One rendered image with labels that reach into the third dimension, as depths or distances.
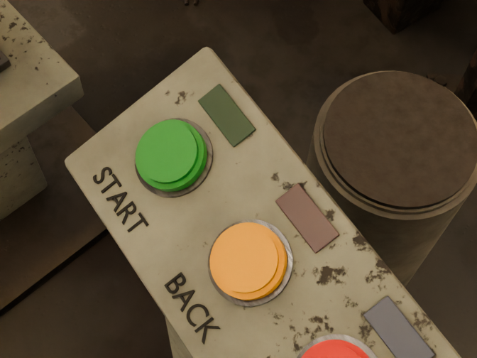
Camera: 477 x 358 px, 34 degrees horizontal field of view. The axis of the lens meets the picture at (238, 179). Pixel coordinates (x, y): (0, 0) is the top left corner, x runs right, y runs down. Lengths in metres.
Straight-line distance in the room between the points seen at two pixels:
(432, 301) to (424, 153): 0.54
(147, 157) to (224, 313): 0.10
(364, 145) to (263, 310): 0.18
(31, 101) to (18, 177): 0.22
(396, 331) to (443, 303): 0.68
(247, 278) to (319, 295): 0.04
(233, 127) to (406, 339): 0.15
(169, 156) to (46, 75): 0.43
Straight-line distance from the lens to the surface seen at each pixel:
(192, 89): 0.45
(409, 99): 0.57
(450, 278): 1.09
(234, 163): 0.43
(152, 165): 0.43
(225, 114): 0.43
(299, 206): 0.41
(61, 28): 1.26
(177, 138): 0.43
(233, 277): 0.40
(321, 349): 0.39
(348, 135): 0.54
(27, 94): 0.84
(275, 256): 0.40
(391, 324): 0.40
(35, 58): 0.86
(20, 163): 1.01
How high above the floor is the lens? 0.99
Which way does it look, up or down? 64 degrees down
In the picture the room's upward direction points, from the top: 4 degrees clockwise
